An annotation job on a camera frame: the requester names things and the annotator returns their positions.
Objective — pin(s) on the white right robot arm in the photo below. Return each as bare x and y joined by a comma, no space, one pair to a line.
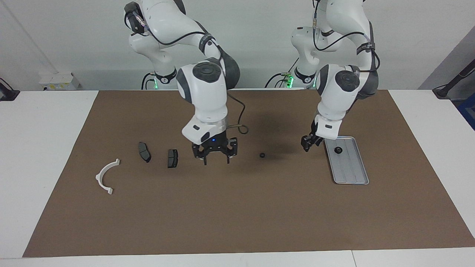
204,100

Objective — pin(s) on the long curved grey brake pad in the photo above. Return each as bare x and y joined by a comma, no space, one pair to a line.
144,151

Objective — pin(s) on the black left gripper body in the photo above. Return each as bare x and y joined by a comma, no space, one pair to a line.
316,136

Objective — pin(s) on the white power strip box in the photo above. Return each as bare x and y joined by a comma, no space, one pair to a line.
59,81

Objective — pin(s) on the black table clamp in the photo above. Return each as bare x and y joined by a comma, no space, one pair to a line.
7,95

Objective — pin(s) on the large black bearing gear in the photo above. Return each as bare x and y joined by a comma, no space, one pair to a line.
338,150

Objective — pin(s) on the short grey brake pad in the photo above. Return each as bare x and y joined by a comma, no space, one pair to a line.
172,158

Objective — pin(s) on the silver metal tray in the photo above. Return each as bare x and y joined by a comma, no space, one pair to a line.
350,167

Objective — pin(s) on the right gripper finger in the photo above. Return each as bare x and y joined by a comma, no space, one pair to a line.
200,152
232,148

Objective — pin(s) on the blue box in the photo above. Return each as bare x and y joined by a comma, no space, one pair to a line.
468,111

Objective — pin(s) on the brown table mat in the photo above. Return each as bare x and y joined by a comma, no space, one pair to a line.
237,207

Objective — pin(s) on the black stand with pole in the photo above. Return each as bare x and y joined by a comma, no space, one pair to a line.
443,91

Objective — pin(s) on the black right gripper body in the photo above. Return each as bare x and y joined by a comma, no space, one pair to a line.
213,144

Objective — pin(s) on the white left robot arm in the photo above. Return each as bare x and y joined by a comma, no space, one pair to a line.
334,104

